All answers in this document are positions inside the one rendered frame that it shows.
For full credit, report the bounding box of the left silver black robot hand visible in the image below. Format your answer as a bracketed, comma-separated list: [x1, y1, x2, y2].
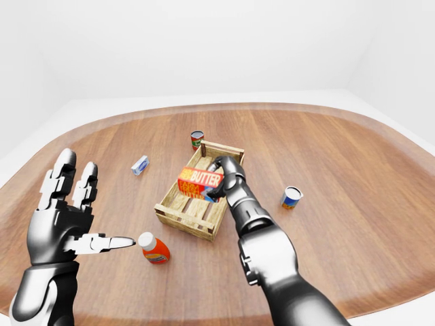
[27, 147, 137, 266]

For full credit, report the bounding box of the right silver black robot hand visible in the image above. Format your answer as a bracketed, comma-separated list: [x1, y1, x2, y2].
[204, 156, 247, 204]

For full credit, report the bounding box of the red yellow butter box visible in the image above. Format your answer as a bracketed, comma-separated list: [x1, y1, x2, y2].
[177, 166, 225, 204]

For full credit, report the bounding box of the wooden slat tray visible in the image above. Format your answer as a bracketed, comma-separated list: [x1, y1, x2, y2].
[154, 139, 245, 242]

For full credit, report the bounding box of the red green labelled tin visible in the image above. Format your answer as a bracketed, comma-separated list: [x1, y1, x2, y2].
[190, 130, 205, 151]

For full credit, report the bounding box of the blue orange labelled tin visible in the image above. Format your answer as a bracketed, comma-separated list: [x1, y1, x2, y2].
[280, 185, 304, 211]

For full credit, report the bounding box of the small blue white box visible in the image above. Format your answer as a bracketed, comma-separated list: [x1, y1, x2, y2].
[130, 155, 151, 177]

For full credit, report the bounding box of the orange bottle with white cap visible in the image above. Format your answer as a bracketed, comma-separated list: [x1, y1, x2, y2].
[137, 232, 171, 266]

